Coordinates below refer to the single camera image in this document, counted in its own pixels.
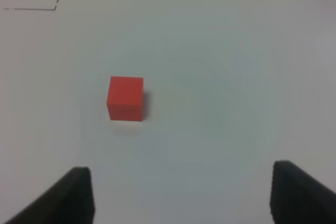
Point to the red block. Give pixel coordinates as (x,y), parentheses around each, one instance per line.
(125,98)

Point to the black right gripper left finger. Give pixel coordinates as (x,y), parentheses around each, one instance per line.
(69,200)

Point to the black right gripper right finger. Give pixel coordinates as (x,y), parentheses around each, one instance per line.
(296,197)

